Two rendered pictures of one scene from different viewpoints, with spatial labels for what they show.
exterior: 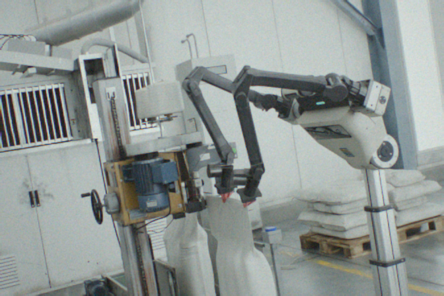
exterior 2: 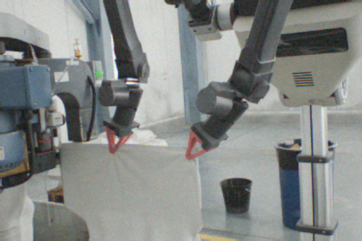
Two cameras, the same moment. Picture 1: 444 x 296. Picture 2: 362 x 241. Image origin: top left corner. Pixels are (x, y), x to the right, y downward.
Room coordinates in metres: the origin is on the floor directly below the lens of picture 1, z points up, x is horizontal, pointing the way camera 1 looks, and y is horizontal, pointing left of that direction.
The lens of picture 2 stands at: (1.96, 0.50, 1.26)
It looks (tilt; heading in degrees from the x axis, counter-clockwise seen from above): 7 degrees down; 325
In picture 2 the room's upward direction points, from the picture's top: 4 degrees counter-clockwise
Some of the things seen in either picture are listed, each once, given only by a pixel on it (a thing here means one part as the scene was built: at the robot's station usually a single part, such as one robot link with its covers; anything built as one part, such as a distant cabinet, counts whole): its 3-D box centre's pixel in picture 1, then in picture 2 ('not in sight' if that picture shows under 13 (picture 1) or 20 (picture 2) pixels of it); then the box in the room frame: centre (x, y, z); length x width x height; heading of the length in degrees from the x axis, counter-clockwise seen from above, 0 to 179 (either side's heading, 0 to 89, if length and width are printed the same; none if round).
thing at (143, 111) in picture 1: (148, 102); not in sight; (3.23, 0.34, 1.61); 0.15 x 0.14 x 0.17; 24
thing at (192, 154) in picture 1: (199, 168); (36, 99); (3.32, 0.14, 1.21); 0.30 x 0.25 x 0.30; 24
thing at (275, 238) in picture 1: (271, 235); not in sight; (3.20, -0.19, 0.81); 0.08 x 0.08 x 0.06; 24
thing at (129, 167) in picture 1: (137, 172); not in sight; (2.98, 0.43, 1.27); 0.12 x 0.09 x 0.09; 114
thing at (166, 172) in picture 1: (165, 175); (27, 93); (2.85, 0.28, 1.25); 0.10 x 0.08 x 0.12; 139
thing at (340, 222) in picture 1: (357, 216); not in sight; (5.79, -1.18, 0.32); 0.66 x 0.43 x 0.15; 116
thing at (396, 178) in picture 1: (388, 178); (125, 137); (6.26, -1.65, 0.56); 0.67 x 0.43 x 0.15; 24
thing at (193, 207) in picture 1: (193, 206); (38, 161); (3.16, 0.20, 1.04); 0.08 x 0.06 x 0.05; 114
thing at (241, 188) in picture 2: not in sight; (236, 196); (4.58, -1.87, 0.13); 0.30 x 0.30 x 0.26
